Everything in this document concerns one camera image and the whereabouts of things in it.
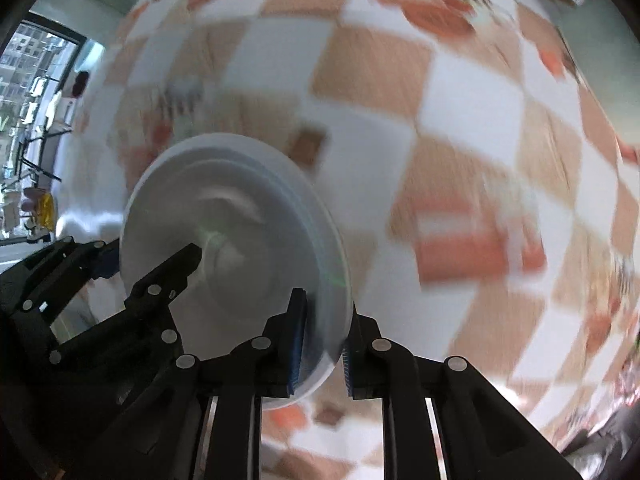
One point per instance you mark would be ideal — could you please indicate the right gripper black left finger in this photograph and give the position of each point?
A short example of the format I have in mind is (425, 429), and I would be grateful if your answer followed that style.
(266, 366)

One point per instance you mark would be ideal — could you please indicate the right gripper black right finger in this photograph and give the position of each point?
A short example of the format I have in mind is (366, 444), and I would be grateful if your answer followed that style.
(443, 419)

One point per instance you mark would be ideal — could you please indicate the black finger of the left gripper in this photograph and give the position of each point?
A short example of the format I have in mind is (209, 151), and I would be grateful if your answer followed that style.
(63, 266)
(151, 297)

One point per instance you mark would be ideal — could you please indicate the white round plate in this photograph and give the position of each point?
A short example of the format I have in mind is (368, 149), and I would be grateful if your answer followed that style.
(263, 232)

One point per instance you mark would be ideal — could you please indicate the black metal rack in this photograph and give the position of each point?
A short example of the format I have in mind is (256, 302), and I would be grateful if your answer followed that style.
(32, 156)

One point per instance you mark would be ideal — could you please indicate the checkered patterned tablecloth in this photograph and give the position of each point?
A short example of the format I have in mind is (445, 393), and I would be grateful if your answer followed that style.
(480, 192)

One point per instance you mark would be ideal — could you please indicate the pale green pitcher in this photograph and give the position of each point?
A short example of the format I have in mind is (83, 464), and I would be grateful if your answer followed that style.
(606, 51)

